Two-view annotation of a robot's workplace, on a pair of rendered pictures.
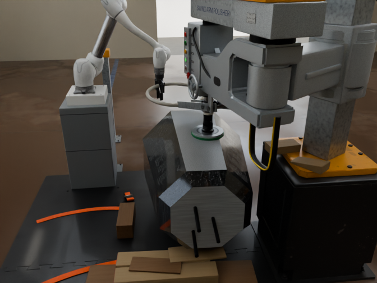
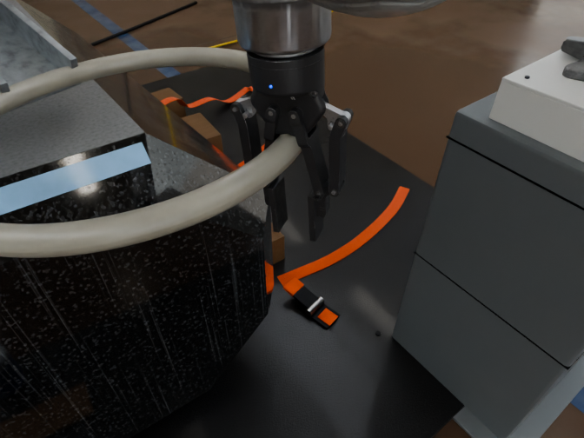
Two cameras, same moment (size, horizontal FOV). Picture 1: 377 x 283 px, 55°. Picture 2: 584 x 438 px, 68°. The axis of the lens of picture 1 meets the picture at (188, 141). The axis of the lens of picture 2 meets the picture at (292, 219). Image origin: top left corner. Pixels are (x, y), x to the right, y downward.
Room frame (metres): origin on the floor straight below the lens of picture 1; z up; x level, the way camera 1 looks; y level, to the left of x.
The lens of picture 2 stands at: (3.37, 0.04, 1.21)
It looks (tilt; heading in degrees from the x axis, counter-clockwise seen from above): 43 degrees down; 150
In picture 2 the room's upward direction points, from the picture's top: straight up
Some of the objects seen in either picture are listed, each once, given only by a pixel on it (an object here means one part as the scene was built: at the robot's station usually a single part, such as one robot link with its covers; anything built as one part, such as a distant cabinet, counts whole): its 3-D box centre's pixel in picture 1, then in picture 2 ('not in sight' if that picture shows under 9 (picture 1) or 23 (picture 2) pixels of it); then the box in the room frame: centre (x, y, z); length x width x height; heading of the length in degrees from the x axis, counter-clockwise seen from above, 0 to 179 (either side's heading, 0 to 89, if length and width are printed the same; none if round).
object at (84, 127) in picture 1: (91, 141); (530, 263); (3.05, 0.91, 0.40); 0.50 x 0.50 x 0.80; 7
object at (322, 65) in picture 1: (320, 64); not in sight; (1.91, -0.71, 1.36); 0.74 x 0.34 x 0.25; 131
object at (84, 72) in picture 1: (83, 71); not in sight; (3.06, 0.90, 1.05); 0.18 x 0.16 x 0.22; 172
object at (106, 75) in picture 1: (108, 96); not in sight; (3.98, 0.92, 0.54); 0.20 x 0.20 x 1.09; 6
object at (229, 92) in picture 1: (237, 78); not in sight; (1.86, -0.26, 1.30); 0.74 x 0.23 x 0.49; 21
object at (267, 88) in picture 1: (267, 82); not in sight; (1.61, -0.37, 1.34); 0.19 x 0.19 x 0.20
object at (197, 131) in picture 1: (207, 131); not in sight; (2.23, -0.13, 0.84); 0.21 x 0.21 x 0.01
